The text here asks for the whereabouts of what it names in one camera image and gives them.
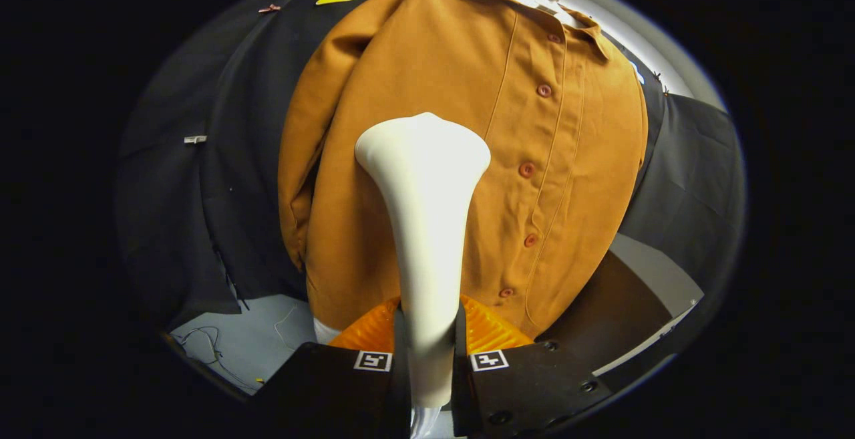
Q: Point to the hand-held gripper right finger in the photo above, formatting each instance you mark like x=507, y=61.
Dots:
x=528, y=385

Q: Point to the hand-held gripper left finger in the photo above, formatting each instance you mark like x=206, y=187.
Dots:
x=327, y=392

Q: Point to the white garment steamer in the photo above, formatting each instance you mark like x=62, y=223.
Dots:
x=424, y=212

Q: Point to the brown button-up shirt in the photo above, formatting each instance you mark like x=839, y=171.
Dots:
x=414, y=65

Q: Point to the grey cabinet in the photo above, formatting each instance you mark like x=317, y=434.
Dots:
x=654, y=272

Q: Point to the black backdrop cloth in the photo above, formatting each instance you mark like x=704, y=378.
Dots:
x=214, y=158

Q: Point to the silver clip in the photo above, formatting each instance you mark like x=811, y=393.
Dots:
x=195, y=139

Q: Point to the white mannequin torso stand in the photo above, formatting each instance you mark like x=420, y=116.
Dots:
x=534, y=1

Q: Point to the reddish clip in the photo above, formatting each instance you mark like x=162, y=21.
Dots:
x=270, y=8

